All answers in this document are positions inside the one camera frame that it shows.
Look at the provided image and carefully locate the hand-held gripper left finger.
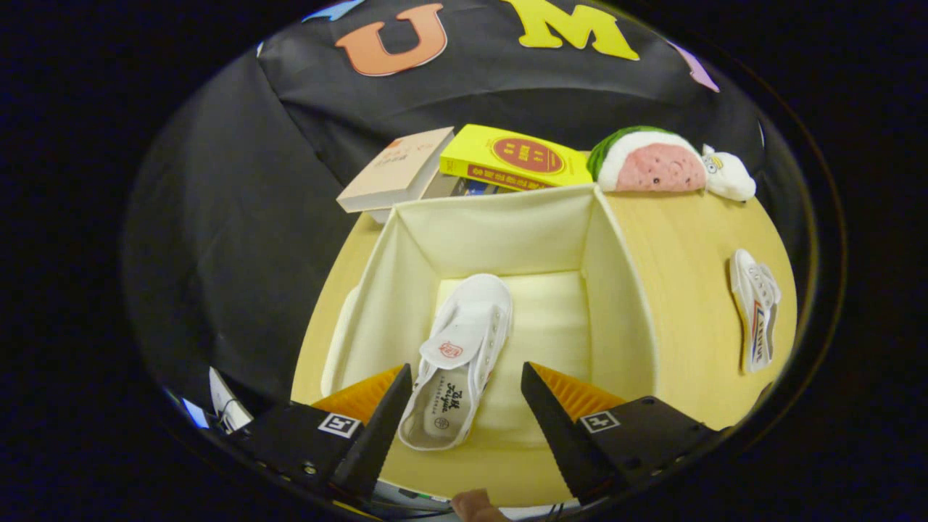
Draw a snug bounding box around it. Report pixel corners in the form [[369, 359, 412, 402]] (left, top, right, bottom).
[[239, 363, 413, 505]]

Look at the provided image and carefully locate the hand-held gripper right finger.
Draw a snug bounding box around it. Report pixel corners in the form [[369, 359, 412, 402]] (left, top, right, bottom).
[[521, 362, 726, 506]]

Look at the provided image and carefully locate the white canvas shoe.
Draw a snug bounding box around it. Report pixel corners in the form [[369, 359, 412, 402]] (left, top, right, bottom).
[[398, 273, 513, 452], [729, 249, 782, 374]]

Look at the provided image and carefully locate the cream fabric storage box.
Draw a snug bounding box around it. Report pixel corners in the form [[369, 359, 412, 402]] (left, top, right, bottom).
[[321, 183, 659, 507]]

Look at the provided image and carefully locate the pale grey book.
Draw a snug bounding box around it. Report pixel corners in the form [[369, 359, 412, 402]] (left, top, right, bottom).
[[370, 174, 465, 224]]

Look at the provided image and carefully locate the blue book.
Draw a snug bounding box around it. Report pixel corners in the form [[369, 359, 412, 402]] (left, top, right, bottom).
[[453, 176, 501, 198]]

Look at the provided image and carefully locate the beige book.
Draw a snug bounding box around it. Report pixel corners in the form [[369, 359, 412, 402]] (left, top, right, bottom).
[[336, 127, 455, 214]]

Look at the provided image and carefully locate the yellow book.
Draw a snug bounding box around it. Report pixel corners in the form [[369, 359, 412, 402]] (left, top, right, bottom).
[[439, 124, 594, 193]]

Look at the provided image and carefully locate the watermelon slice plush toy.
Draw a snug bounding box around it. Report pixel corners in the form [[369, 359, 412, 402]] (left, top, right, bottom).
[[587, 126, 708, 194]]

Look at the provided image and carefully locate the white plush toy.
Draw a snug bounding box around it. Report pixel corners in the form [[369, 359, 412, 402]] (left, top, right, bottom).
[[700, 144, 757, 202]]

